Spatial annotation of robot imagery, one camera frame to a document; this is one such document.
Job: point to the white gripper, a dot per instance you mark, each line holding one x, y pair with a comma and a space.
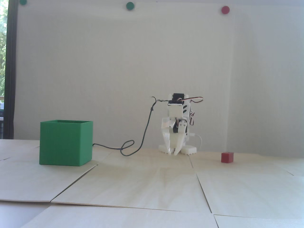
176, 138

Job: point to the red block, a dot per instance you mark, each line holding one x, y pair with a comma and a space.
227, 157

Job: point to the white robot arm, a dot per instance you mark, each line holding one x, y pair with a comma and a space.
190, 150

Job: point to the green box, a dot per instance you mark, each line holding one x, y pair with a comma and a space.
61, 144

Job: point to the red round magnet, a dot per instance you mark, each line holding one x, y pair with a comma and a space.
225, 10

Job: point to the green round magnet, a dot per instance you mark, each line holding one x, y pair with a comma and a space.
23, 2
130, 6

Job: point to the dark window frame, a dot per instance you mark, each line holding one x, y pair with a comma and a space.
10, 71

